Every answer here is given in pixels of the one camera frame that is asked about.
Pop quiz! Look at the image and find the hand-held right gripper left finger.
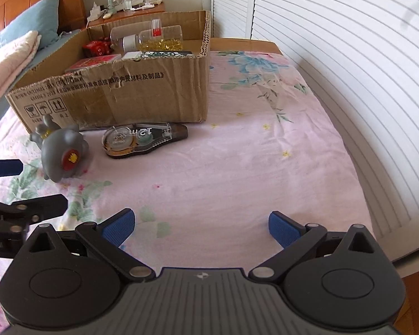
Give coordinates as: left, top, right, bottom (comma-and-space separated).
27, 207, 153, 283

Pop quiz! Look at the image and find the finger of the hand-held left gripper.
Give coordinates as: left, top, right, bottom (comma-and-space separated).
0, 194, 69, 229
0, 159, 23, 178

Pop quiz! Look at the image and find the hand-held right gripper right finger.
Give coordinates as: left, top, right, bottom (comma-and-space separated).
249, 211, 393, 283

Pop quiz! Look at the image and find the grey toy plane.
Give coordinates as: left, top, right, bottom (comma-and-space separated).
28, 113, 90, 183

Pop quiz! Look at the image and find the brown cardboard box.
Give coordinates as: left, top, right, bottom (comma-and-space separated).
5, 10, 212, 132

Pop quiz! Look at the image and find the red toy train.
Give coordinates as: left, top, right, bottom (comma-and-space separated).
83, 40, 113, 57

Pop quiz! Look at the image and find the clear capsule bottle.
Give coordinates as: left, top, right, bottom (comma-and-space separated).
123, 19, 184, 52

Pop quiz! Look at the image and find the clear correction tape dispenser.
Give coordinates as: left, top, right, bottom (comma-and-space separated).
101, 122, 189, 160

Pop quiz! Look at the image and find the floral pink bed sheet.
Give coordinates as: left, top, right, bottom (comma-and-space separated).
0, 47, 376, 308

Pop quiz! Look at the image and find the pink folded blanket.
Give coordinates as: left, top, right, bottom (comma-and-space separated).
0, 30, 42, 113

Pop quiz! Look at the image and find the red flat box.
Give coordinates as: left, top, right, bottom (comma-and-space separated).
64, 54, 122, 74

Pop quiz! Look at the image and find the large blue pillow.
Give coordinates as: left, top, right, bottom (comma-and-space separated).
0, 0, 61, 55

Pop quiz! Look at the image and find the wide white louvered door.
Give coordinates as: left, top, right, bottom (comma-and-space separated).
251, 0, 419, 241

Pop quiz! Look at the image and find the white charger block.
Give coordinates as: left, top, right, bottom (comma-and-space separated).
88, 3, 106, 20

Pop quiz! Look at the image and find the wooden nightstand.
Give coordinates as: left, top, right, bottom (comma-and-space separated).
87, 1, 166, 27

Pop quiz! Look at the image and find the narrow white louvered door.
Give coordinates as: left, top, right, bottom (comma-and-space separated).
212, 0, 258, 41

